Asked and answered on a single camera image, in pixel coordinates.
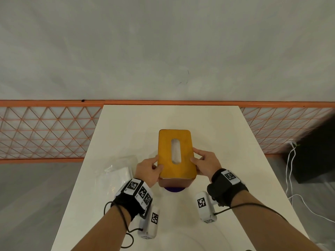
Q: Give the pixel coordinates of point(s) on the person's left hand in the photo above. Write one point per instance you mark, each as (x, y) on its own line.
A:
(145, 171)

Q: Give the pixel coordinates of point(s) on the person's right hand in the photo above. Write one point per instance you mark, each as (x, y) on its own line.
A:
(209, 165)

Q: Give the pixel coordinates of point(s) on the person's right thumb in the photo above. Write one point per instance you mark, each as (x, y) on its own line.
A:
(195, 162)

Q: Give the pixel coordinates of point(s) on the person's left thumb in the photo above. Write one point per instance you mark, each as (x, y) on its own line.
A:
(157, 168)

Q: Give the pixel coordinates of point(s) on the wooden tissue box cover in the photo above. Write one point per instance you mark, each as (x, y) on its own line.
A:
(178, 169)

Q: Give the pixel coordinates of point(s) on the person's left forearm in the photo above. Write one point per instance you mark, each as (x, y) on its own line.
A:
(96, 232)

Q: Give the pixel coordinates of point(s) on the person's right forearm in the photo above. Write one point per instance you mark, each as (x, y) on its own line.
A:
(267, 224)

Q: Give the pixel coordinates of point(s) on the purple round object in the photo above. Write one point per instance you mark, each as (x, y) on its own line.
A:
(174, 190)

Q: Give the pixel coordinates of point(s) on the clear plastic tissue packet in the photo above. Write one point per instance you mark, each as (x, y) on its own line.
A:
(120, 175)

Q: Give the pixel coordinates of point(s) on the orange mesh fence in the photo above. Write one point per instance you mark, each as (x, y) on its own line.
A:
(47, 130)

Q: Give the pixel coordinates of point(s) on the black box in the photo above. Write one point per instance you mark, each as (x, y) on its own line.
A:
(314, 159)

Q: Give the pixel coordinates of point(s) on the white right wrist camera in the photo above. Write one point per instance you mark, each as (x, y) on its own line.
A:
(205, 206)

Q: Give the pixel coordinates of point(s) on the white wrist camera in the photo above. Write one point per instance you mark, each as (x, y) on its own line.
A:
(205, 206)
(150, 222)

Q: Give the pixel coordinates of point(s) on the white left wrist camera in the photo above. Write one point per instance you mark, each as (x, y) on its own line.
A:
(150, 222)

